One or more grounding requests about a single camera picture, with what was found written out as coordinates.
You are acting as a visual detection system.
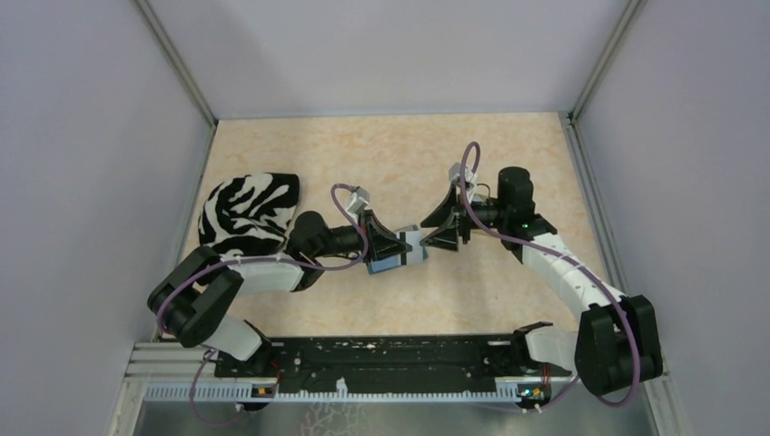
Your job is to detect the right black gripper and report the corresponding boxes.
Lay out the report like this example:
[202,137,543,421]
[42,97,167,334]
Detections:
[420,183,508,252]

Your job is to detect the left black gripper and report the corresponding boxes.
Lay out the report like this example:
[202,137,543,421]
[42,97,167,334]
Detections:
[312,209,413,265]

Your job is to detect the blue card holder wallet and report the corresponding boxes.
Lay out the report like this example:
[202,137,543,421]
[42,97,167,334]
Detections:
[367,224,429,275]

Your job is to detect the white magnetic stripe card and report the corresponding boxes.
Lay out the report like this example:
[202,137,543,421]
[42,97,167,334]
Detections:
[398,229,427,267]

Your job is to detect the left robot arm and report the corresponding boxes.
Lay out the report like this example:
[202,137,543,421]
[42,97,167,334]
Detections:
[147,210,428,376]

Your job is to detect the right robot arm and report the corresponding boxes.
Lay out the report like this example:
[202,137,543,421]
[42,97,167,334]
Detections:
[420,163,663,396]

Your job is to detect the zebra striped cloth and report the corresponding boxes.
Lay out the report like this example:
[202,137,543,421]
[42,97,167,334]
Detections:
[198,173,301,256]

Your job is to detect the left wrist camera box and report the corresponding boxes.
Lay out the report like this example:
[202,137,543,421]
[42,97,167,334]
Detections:
[345,186,370,215]

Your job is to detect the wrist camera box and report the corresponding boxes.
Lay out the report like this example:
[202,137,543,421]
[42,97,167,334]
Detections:
[345,186,370,215]
[448,163,479,193]

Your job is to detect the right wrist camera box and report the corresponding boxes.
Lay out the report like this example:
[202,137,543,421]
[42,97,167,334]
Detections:
[448,163,479,193]

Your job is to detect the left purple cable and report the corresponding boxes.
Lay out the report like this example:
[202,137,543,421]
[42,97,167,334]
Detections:
[153,183,370,429]

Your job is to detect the purple cable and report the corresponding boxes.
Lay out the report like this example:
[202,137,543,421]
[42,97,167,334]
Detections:
[458,142,640,415]
[153,183,370,429]

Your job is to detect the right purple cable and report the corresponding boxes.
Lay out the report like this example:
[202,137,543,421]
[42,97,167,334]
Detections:
[458,142,640,415]

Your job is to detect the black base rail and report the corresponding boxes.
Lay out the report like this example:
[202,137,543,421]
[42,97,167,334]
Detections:
[214,331,573,408]

